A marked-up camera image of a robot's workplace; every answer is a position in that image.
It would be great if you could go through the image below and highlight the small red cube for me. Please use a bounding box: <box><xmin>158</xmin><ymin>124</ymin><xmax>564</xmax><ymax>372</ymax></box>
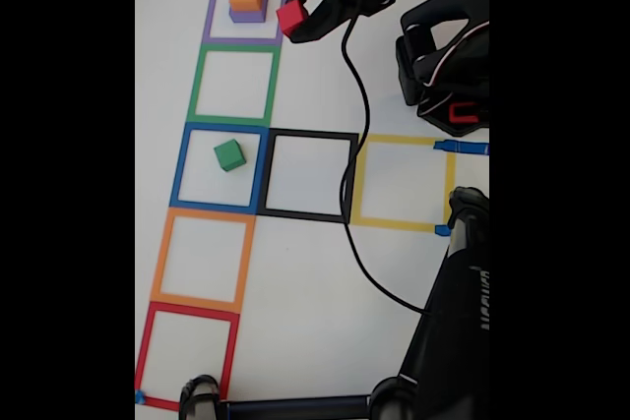
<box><xmin>276</xmin><ymin>0</ymin><xmax>310</xmax><ymax>32</ymax></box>

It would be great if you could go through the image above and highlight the large purple cube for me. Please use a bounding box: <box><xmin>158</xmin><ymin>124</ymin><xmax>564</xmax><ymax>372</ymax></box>
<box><xmin>228</xmin><ymin>0</ymin><xmax>270</xmax><ymax>25</ymax></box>

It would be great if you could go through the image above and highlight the green cube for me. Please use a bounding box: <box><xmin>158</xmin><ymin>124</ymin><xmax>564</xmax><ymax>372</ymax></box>
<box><xmin>213</xmin><ymin>139</ymin><xmax>246</xmax><ymax>173</ymax></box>

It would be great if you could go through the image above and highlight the red base clamp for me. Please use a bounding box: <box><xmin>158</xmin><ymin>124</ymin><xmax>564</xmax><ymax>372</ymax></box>
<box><xmin>447</xmin><ymin>101</ymin><xmax>479</xmax><ymax>125</ymax></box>

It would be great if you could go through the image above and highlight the black camera cable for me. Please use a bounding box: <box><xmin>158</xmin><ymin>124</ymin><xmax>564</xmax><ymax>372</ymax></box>
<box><xmin>338</xmin><ymin>14</ymin><xmax>434</xmax><ymax>317</ymax></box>

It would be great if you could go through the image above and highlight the purple square frame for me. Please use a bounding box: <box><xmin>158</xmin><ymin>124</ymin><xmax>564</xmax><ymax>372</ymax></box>
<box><xmin>201</xmin><ymin>0</ymin><xmax>294</xmax><ymax>47</ymax></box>

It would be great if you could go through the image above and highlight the green square frame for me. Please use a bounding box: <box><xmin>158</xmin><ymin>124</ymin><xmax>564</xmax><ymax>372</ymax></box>
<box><xmin>186</xmin><ymin>43</ymin><xmax>281</xmax><ymax>127</ymax></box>

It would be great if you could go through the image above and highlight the black square frame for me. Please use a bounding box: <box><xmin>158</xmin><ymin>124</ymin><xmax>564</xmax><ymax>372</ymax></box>
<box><xmin>255</xmin><ymin>128</ymin><xmax>359</xmax><ymax>224</ymax></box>

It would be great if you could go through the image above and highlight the yellow square frame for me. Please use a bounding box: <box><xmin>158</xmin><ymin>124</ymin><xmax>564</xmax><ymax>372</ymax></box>
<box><xmin>349</xmin><ymin>133</ymin><xmax>457</xmax><ymax>233</ymax></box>

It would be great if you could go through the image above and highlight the blue square frame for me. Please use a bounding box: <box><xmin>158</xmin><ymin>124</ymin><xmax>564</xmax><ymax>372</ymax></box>
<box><xmin>169</xmin><ymin>122</ymin><xmax>271</xmax><ymax>214</ymax></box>

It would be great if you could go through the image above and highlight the orange square frame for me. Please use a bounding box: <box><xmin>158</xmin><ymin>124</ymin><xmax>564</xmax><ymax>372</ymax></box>
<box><xmin>150</xmin><ymin>207</ymin><xmax>257</xmax><ymax>314</ymax></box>

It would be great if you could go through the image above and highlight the black camera tripod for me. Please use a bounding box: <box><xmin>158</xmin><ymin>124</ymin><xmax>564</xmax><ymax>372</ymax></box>
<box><xmin>177</xmin><ymin>187</ymin><xmax>490</xmax><ymax>420</ymax></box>

